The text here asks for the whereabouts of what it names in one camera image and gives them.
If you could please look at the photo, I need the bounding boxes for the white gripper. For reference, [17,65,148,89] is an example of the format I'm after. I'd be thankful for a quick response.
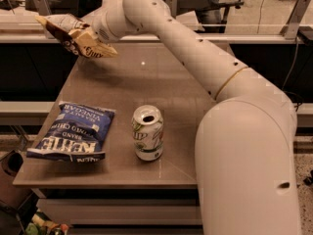
[68,7,131,58]

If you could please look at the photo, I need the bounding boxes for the brown chip bag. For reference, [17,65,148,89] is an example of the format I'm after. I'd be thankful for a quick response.
[34,13,119,60]

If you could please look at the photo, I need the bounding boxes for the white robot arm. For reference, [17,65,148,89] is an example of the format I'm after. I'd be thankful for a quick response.
[70,0,301,235]

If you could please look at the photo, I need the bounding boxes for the blue Kettle chip bag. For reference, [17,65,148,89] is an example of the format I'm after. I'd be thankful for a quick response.
[26,101,115,163]

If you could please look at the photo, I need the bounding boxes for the white green soda can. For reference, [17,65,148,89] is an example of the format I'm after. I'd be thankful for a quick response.
[131,105,163,162]

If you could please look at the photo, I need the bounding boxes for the dark bin at left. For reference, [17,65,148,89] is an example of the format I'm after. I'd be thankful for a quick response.
[0,151,37,215]

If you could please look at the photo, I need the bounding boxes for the colourful items under table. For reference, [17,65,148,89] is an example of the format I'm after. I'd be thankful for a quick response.
[25,211,69,235]

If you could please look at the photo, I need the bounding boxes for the left metal bracket post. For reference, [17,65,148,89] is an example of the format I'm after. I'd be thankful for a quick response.
[32,0,53,39]

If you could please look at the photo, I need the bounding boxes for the metal bracket post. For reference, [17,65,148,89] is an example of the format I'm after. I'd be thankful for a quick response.
[165,0,177,18]
[32,0,53,39]
[280,0,311,40]

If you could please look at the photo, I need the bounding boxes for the middle metal bracket post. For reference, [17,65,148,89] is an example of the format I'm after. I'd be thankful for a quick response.
[165,0,177,18]

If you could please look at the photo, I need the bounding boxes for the right metal bracket post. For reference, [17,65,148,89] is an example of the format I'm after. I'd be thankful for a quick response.
[280,0,311,40]

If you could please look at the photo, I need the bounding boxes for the black cable at right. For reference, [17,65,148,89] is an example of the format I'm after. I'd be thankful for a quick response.
[281,37,304,113]

